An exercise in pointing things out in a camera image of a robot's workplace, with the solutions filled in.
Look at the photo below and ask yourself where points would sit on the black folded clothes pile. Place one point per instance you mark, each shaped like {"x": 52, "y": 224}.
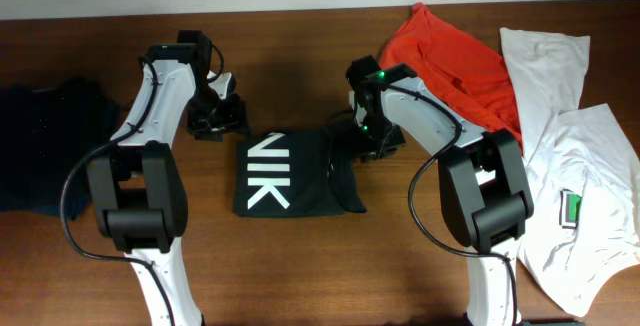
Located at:
{"x": 43, "y": 134}

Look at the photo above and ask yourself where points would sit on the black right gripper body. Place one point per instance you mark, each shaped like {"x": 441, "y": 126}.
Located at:
{"x": 373, "y": 132}

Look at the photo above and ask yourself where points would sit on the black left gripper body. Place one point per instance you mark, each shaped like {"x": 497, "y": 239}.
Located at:
{"x": 215, "y": 114}

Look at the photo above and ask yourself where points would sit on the white shirt green logo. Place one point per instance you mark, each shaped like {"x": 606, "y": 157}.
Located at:
{"x": 582, "y": 170}

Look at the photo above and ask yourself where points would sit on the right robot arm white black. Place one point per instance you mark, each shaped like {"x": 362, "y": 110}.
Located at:
{"x": 484, "y": 194}

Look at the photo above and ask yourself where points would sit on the orange red shirt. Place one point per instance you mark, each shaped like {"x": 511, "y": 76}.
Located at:
{"x": 471, "y": 78}

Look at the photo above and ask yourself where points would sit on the dark green polo shirt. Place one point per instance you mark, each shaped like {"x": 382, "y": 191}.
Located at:
{"x": 294, "y": 175}

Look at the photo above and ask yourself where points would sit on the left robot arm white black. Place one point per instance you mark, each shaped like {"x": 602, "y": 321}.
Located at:
{"x": 139, "y": 198}

